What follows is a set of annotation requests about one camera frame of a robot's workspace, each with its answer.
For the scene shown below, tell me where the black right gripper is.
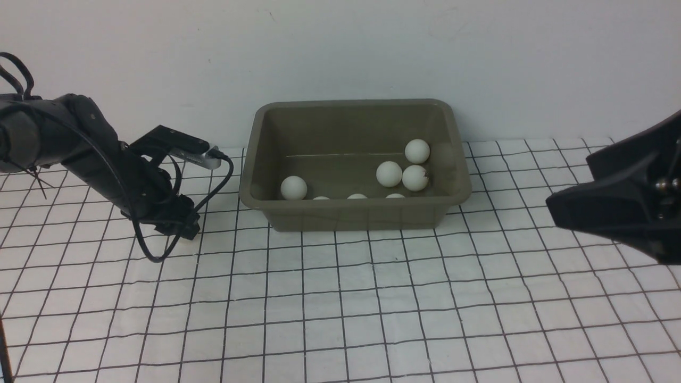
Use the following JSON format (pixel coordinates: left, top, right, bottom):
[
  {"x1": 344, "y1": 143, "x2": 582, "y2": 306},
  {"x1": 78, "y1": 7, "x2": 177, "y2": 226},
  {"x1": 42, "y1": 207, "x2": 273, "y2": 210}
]
[{"x1": 546, "y1": 112, "x2": 680, "y2": 265}]

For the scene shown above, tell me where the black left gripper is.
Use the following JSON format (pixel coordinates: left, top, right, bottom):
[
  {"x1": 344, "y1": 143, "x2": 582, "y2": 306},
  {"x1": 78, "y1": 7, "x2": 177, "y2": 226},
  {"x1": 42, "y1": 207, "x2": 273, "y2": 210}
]
[{"x1": 118, "y1": 154, "x2": 201, "y2": 240}]

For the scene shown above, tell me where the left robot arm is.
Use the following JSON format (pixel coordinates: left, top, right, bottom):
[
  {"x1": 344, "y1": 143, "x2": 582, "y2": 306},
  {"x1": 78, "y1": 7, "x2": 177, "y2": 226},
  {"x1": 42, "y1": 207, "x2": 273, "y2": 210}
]
[{"x1": 2, "y1": 94, "x2": 209, "y2": 240}]

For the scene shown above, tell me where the tan plastic bin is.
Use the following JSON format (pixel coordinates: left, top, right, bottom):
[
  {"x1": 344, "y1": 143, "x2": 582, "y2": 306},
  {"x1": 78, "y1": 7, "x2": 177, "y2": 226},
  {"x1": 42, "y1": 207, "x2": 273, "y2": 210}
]
[{"x1": 240, "y1": 98, "x2": 472, "y2": 232}]

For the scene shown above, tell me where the white grid-patterned tablecloth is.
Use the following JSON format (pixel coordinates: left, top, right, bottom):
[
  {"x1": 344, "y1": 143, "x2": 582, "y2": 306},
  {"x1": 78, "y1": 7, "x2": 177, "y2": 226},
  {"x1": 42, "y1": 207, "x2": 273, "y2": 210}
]
[{"x1": 1, "y1": 139, "x2": 680, "y2": 382}]

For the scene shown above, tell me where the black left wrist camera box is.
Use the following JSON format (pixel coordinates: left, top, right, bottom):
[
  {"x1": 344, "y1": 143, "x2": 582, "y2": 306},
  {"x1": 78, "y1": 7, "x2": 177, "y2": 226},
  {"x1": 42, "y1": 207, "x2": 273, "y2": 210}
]
[{"x1": 129, "y1": 125, "x2": 222, "y2": 170}]

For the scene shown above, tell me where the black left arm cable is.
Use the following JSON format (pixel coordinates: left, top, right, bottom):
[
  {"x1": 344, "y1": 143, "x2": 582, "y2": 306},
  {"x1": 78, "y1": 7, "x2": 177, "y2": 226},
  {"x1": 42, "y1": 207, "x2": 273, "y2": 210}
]
[{"x1": 0, "y1": 52, "x2": 235, "y2": 263}]

